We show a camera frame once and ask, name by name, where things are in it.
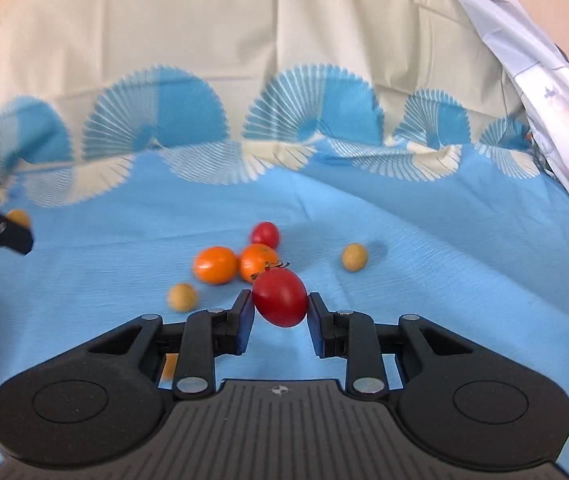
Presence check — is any orange mandarin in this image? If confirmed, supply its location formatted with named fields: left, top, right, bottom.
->
left=193, top=246, right=240, bottom=285
left=239, top=243, right=281, bottom=283

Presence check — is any blue fan-print bed sheet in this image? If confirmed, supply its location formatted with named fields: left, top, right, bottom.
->
left=0, top=0, right=569, bottom=466

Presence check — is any large red tomato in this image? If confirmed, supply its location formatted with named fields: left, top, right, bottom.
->
left=252, top=267, right=309, bottom=329

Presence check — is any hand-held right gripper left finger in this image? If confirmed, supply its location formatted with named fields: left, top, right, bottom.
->
left=86, top=290, right=256, bottom=402

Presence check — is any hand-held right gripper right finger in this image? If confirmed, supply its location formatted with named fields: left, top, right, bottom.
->
left=309, top=292, right=471, bottom=402

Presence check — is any white patterned cloth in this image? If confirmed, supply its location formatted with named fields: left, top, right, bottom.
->
left=437, top=0, right=569, bottom=252

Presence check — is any small red tomato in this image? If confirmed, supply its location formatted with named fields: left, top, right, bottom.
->
left=250, top=221, right=280, bottom=250

